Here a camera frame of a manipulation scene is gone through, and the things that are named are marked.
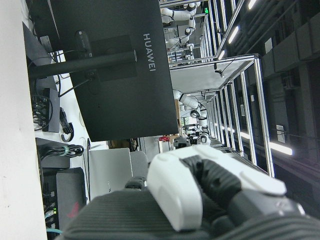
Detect black Huawei monitor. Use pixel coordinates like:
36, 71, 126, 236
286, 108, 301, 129
48, 0, 180, 143

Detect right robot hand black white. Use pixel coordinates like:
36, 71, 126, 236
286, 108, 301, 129
61, 144, 320, 240

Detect black coiled cable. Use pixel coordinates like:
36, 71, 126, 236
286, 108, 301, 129
59, 106, 75, 143

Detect grey dock box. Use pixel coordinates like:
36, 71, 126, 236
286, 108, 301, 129
46, 88, 62, 133

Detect black computer tower red logo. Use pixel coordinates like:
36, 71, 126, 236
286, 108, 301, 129
55, 167, 87, 232

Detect ceiling light strip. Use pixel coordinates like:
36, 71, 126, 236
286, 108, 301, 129
269, 141, 293, 156

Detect black cable bundle green tie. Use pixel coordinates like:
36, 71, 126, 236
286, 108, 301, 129
39, 144, 85, 159

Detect teal network cable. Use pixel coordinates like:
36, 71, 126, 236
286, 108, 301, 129
46, 226, 63, 236

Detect black monitor stand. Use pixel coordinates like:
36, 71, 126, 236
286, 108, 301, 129
27, 49, 138, 80

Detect aluminium frame rack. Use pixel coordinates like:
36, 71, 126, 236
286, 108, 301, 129
199, 0, 276, 179

